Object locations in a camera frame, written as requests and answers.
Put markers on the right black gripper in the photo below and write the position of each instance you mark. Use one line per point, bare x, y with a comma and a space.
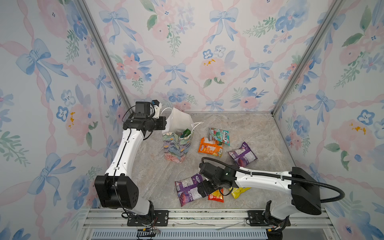
207, 191

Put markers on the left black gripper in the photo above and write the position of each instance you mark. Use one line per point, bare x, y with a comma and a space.
162, 121

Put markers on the large purple snack packet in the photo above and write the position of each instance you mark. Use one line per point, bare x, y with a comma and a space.
190, 189

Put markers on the floral paper gift bag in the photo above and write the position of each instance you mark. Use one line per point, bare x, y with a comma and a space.
175, 147

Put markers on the yellow-green Fox's candy packet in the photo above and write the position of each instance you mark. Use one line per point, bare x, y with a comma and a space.
186, 133

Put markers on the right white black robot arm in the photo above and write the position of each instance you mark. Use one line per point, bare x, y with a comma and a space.
301, 193

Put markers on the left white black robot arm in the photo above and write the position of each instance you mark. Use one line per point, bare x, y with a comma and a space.
115, 188

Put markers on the red snack packet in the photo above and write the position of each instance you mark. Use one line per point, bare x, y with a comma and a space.
217, 196

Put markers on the yellow snack packet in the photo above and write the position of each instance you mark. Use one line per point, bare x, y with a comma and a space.
236, 192

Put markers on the orange snack packet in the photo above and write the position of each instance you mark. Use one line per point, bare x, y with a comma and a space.
210, 147

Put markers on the small purple snack packet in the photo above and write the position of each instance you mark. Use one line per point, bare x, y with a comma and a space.
243, 156

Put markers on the teal Fox's candy packet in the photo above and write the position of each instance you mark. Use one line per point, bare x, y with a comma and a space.
219, 135

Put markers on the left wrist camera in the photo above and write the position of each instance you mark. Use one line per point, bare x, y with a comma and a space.
146, 110

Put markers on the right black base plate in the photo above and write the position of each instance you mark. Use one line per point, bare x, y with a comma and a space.
263, 218

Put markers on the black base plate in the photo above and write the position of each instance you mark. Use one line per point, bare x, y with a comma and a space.
263, 218
156, 218

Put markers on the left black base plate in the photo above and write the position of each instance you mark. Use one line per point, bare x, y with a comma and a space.
156, 218

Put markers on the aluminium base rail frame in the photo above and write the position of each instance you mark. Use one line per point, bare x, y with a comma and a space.
205, 224

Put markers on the left aluminium corner post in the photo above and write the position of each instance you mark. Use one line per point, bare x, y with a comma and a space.
95, 34

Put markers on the aluminium corner post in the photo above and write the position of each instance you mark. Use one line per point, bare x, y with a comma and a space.
320, 33
95, 34

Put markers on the right aluminium corner post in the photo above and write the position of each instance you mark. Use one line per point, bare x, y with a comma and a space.
320, 33

